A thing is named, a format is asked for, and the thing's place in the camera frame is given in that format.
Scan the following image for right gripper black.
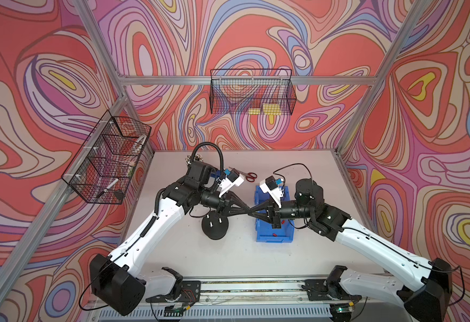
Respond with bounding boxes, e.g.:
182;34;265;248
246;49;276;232
247;196;313;229

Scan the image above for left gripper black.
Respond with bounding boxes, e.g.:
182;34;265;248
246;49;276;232
197;187;249;220

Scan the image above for blue plastic bin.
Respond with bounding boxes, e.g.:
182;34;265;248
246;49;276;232
254;186;295;244

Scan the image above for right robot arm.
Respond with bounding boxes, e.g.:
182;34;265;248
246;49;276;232
250;170;462;321

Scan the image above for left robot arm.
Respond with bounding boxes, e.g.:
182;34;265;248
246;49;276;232
87;150;249;316

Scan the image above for black round screw base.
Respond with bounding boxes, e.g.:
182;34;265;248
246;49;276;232
201;211;229;240

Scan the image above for yellow sticky note pad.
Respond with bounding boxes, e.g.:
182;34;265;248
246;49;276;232
262;103;282;115

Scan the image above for white marker in basket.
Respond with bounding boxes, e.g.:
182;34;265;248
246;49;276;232
95;178;119;199

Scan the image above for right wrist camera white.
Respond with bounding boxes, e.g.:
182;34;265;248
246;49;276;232
259;176;284;208

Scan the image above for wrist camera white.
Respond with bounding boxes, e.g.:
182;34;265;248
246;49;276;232
259;176;284;208
219;169;244;197

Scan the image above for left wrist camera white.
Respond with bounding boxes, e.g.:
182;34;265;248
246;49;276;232
219;169;244;197

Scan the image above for red handled scissors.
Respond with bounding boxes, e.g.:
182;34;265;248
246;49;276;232
244;173;258;182

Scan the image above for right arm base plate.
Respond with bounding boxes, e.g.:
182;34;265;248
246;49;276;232
301;279;362;303

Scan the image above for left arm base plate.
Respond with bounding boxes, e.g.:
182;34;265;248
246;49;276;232
145;280;201;304

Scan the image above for black wire basket back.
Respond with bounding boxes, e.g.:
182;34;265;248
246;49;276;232
209;67;297;115

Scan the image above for black wire basket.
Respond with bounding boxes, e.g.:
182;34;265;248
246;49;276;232
209;67;297;115
61;111;152;205

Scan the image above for black wire basket left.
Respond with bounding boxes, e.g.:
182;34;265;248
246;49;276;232
61;111;152;205

